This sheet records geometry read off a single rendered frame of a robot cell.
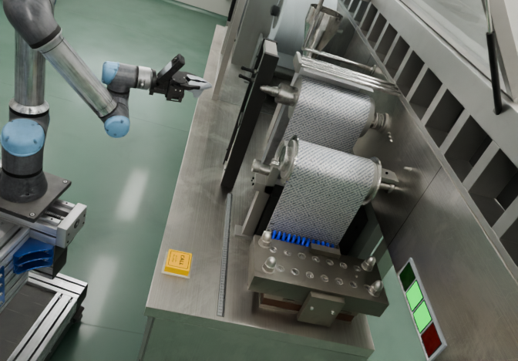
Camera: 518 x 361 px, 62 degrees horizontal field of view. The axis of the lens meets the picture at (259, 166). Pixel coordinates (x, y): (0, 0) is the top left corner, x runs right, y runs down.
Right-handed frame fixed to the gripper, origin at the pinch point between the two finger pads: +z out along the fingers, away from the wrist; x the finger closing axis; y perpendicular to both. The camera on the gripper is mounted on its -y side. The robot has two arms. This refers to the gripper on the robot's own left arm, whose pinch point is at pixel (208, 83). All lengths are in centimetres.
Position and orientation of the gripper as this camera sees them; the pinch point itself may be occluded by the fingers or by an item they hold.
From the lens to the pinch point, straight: 157.2
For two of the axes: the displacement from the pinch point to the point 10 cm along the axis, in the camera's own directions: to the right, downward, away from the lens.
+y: -3.4, 7.0, 6.3
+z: 9.2, 0.9, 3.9
